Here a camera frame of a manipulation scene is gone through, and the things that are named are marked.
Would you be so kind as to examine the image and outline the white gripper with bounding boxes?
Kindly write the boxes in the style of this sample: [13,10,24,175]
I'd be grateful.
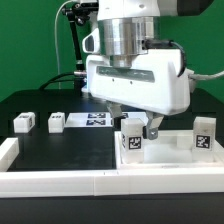
[86,49,190,140]

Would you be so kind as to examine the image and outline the white square table top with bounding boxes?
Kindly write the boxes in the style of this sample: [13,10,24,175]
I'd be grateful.
[115,130,224,170]

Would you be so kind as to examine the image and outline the white marker sheet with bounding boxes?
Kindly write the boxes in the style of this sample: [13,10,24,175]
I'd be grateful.
[65,112,148,128]

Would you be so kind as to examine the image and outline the white left fence bar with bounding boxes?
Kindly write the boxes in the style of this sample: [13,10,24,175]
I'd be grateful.
[0,138,19,172]

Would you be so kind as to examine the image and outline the white fence bar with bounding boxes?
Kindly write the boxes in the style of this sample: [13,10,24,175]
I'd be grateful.
[0,167,224,198]
[0,138,19,172]

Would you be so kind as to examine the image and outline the white front fence bar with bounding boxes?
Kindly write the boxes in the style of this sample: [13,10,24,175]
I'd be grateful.
[0,167,224,198]

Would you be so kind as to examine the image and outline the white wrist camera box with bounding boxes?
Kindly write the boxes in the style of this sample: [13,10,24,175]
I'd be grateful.
[82,28,100,54]

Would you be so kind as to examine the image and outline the black cable bundle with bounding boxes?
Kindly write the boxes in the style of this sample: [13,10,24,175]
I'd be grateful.
[38,71,88,92]

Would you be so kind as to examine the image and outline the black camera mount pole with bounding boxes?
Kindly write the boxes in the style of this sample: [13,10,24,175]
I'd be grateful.
[62,3,88,71]

